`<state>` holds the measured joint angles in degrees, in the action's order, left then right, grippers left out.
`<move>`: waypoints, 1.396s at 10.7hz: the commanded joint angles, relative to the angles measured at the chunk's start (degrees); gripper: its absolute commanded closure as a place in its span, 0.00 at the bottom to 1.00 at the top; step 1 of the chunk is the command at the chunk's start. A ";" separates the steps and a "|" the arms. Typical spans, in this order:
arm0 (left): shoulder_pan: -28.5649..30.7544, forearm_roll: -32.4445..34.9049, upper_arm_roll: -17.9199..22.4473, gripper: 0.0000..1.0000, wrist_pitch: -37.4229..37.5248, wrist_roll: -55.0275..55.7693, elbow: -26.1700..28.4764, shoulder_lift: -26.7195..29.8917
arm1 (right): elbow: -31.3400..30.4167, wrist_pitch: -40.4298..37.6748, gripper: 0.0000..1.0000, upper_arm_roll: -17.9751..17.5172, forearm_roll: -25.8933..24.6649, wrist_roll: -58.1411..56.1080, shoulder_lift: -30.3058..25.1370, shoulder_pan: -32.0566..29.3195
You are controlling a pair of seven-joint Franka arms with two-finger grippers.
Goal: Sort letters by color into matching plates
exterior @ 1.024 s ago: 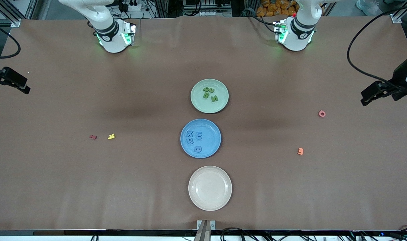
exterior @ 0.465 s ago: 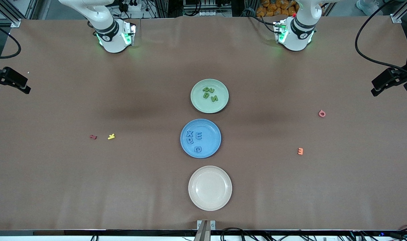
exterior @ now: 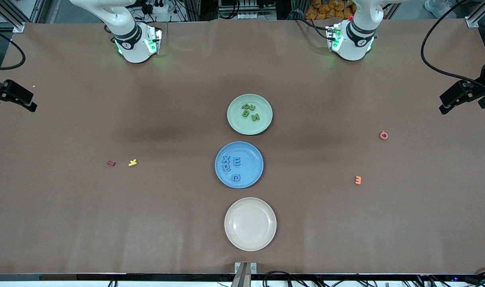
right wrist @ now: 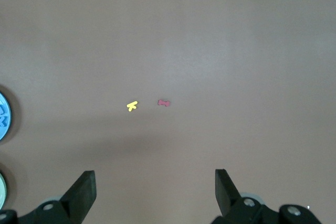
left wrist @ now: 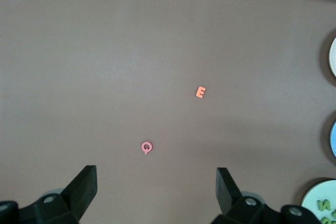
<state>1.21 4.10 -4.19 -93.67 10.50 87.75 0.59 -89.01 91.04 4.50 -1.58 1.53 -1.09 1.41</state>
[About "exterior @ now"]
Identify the white power strip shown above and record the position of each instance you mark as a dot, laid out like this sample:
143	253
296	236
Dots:
156	7

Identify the orange foam letter E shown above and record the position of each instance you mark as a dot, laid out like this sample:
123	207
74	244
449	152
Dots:
360	180

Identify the blue foam letter X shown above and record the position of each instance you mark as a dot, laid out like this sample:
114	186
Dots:
226	159

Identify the grey metal camera bracket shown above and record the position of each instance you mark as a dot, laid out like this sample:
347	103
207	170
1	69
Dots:
245	273

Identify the blue plate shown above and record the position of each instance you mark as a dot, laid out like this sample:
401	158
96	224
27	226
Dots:
248	175

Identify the aluminium frame profile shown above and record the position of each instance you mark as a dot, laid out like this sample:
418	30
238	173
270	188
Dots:
11	18
479	14

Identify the beige plate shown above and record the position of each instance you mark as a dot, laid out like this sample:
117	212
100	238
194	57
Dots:
250	224

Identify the white shoe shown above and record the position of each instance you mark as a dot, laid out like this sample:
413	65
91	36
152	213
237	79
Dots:
437	8

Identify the pale green plate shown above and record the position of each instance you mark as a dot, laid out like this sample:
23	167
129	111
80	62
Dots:
262	123

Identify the blue foam letter C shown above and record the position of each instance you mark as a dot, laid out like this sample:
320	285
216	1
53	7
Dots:
232	178

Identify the green foam letter B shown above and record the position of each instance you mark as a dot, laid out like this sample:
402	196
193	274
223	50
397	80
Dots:
244	114

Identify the pink foam letter Q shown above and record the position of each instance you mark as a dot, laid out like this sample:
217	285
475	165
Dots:
380	135

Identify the green foam letter N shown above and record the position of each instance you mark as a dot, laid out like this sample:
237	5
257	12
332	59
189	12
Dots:
255	117

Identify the pile of orange objects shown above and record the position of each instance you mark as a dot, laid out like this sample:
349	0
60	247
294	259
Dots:
326	10

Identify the grey equipment box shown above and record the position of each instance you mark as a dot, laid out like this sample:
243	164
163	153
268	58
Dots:
246	10

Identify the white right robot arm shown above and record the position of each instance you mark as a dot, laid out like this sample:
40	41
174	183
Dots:
132	44

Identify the yellow foam letter K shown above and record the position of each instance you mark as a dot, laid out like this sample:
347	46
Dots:
132	162

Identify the blue foam lowercase letter e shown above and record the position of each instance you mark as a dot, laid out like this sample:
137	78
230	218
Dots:
225	168

